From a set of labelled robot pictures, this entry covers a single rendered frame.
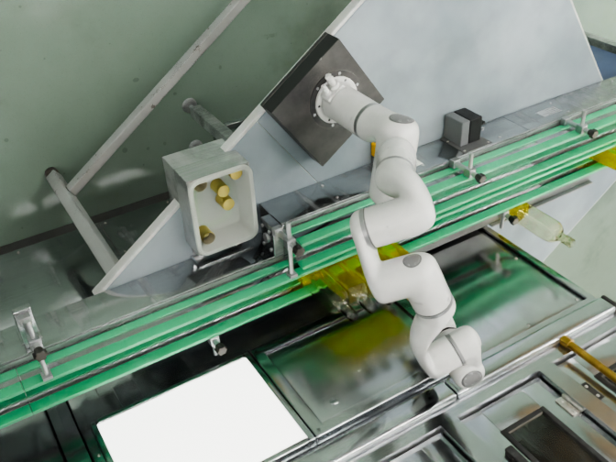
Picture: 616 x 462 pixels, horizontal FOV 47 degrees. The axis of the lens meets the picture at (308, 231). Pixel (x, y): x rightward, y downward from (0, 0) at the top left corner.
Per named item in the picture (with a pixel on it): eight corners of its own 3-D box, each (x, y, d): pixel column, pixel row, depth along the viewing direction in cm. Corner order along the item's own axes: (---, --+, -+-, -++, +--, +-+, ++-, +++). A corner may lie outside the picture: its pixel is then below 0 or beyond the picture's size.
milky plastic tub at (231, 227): (186, 243, 189) (200, 258, 183) (173, 169, 176) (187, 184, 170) (244, 221, 196) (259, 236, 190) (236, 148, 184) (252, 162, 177)
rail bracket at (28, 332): (18, 337, 172) (42, 396, 156) (-2, 283, 163) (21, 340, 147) (38, 329, 174) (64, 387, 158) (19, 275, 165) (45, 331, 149)
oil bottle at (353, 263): (327, 262, 203) (371, 302, 188) (326, 246, 200) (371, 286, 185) (344, 256, 205) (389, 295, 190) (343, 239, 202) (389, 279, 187)
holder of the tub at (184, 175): (189, 258, 193) (201, 272, 187) (173, 169, 177) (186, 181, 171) (245, 236, 200) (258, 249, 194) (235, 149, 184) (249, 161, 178)
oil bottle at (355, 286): (310, 269, 201) (353, 311, 185) (309, 253, 197) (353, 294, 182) (326, 262, 203) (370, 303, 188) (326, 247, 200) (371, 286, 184)
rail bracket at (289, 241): (273, 264, 192) (297, 289, 183) (269, 212, 182) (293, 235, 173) (283, 260, 193) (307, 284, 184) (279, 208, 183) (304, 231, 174)
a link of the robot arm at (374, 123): (389, 97, 174) (431, 122, 163) (380, 147, 181) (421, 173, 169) (357, 101, 169) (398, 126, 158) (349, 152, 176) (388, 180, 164)
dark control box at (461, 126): (442, 137, 222) (460, 147, 216) (444, 113, 218) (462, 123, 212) (462, 129, 226) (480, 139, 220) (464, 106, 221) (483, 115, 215)
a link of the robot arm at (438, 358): (440, 278, 151) (467, 336, 164) (388, 308, 152) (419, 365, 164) (458, 302, 144) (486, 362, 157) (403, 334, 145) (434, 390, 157)
